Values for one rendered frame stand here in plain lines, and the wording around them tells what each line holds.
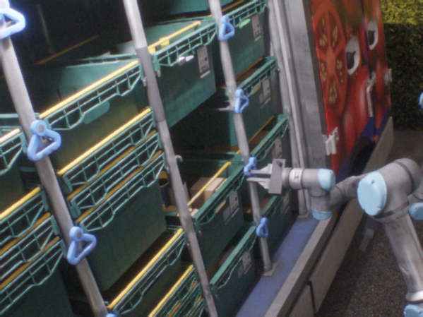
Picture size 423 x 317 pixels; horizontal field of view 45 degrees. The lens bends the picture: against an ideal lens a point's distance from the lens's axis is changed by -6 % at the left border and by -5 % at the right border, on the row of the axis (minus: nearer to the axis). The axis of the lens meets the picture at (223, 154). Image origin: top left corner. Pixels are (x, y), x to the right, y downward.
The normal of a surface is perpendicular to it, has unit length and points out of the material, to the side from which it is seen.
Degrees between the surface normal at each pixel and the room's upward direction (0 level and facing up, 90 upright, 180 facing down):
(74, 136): 94
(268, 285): 0
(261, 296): 0
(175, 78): 94
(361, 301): 0
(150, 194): 94
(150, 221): 91
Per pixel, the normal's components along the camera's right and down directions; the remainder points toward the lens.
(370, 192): -0.90, 0.23
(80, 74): -0.46, 0.40
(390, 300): -0.19, -0.90
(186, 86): 0.89, 0.15
